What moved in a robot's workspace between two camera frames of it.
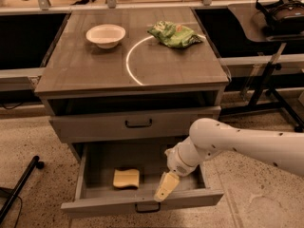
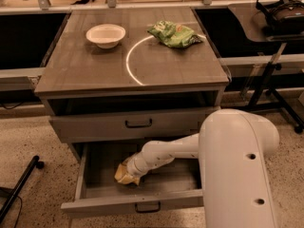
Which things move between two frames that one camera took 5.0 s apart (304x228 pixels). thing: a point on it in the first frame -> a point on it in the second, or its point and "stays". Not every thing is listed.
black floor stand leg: x=13 y=194 stays
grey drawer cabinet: x=129 y=74 stays
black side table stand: x=264 y=99 stays
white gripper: x=176 y=162 -> x=135 y=167
